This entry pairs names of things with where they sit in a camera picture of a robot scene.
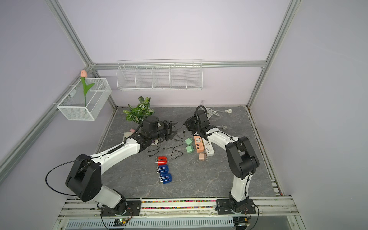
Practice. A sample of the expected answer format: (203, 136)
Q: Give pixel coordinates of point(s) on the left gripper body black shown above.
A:
(163, 132)

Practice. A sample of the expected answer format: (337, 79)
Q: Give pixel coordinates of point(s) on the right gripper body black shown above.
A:
(191, 125)

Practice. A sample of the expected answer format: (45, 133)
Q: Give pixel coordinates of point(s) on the green charger cube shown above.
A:
(189, 141)
(190, 149)

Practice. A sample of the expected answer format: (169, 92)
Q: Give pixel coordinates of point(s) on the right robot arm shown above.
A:
(242, 160)

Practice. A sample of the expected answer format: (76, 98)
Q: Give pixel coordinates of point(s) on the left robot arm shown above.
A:
(85, 176)

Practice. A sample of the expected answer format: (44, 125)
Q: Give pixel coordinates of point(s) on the red electric shaver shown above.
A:
(161, 160)

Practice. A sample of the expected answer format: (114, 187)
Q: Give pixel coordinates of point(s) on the orange power strip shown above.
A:
(199, 144)

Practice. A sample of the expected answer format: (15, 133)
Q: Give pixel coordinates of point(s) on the potted green plant black vase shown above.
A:
(140, 112)

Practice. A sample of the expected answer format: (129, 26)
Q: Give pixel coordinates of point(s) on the white power strip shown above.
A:
(208, 148)

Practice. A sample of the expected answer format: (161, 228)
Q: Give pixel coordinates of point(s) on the cream hand-shaped holder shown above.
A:
(128, 134)

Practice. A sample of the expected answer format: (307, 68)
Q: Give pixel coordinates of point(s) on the pink charger cube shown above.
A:
(202, 156)

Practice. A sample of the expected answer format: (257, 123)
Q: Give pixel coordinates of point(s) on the pink artificial tulip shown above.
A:
(86, 87)

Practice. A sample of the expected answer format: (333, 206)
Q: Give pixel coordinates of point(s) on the long white wire shelf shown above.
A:
(160, 74)

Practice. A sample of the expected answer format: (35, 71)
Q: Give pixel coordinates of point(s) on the white wire basket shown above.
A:
(72, 104)

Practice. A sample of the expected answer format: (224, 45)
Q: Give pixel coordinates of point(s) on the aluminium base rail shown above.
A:
(209, 207)

